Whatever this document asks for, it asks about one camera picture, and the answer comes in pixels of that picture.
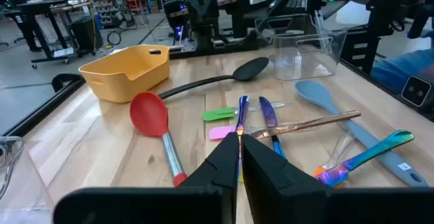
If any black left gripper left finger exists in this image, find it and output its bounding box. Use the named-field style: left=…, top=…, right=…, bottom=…
left=53, top=132, right=240, bottom=224

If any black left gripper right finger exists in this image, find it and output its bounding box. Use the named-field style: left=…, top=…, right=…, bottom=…
left=241, top=134, right=434, bottom=224

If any orange spatula clear handle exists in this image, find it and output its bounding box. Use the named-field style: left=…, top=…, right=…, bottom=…
left=312, top=131, right=356, bottom=188

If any pink spatula clear handle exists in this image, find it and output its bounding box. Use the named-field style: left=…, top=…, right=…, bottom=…
left=208, top=121, right=308, bottom=141

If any green spatula clear handle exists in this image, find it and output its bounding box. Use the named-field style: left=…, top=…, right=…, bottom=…
left=201, top=100, right=292, bottom=122

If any iridescent metal knife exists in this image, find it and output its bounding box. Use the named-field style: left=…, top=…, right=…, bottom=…
left=258, top=96, right=288, bottom=160

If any black solid nylon spoon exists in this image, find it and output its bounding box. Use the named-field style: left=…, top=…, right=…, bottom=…
left=157, top=56, right=270, bottom=100

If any iridescent metal fork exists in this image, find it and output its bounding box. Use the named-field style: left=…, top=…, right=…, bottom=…
left=235, top=95, right=251, bottom=184

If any red spoon steel handle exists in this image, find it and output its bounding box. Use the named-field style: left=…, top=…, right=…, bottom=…
left=129, top=91, right=189, bottom=188

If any grey-blue silicone spoon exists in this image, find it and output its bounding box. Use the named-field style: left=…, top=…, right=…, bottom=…
left=294, top=80, right=429, bottom=187

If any iridescent metal spoon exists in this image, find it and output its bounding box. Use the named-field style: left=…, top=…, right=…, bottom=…
left=315, top=129, right=416, bottom=188

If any black computer tower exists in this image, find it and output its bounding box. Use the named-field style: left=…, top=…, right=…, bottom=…
left=163, top=0, right=191, bottom=45

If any yellow plastic bin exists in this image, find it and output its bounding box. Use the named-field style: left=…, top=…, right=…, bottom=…
left=78, top=44, right=171, bottom=104

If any clear plastic bin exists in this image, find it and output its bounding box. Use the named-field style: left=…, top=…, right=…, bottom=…
left=254, top=13, right=349, bottom=81
left=0, top=135, right=55, bottom=224

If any black floor box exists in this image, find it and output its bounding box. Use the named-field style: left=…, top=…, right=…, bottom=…
left=69, top=15, right=103, bottom=54

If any black wheeled desk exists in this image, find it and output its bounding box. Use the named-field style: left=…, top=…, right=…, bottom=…
left=1, top=0, right=94, bottom=69

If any person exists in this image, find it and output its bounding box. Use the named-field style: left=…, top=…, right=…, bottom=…
left=370, top=49, right=434, bottom=94

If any black equipment stand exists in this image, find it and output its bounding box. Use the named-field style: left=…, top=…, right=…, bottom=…
left=340, top=0, right=396, bottom=75

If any white table-level camera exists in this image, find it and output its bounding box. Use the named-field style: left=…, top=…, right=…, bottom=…
left=401, top=75, right=433, bottom=108

